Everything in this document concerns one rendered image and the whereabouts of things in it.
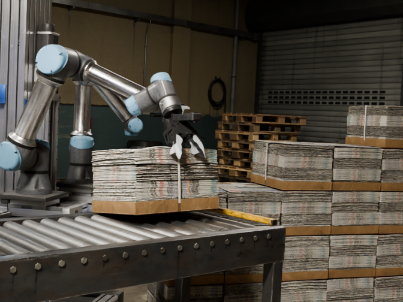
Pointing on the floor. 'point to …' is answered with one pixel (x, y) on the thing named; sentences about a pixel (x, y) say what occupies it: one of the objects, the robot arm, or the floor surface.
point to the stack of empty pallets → (238, 136)
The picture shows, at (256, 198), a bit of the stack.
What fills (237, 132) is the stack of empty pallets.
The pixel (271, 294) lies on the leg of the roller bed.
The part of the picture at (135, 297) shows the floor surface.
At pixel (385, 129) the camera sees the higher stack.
